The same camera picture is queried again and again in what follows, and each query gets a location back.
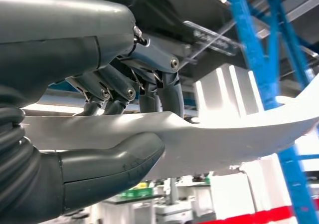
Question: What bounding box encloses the blue metal shelf rack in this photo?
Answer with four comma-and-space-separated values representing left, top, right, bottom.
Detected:
223, 0, 319, 224

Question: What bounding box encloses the green plastic crate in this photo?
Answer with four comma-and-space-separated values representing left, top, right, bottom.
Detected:
119, 186, 154, 198

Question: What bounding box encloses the left wrist clear acrylic plate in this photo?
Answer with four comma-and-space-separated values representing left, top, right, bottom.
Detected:
184, 20, 243, 56

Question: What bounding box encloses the red barrier belt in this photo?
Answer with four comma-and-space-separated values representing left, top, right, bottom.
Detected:
199, 199, 319, 224

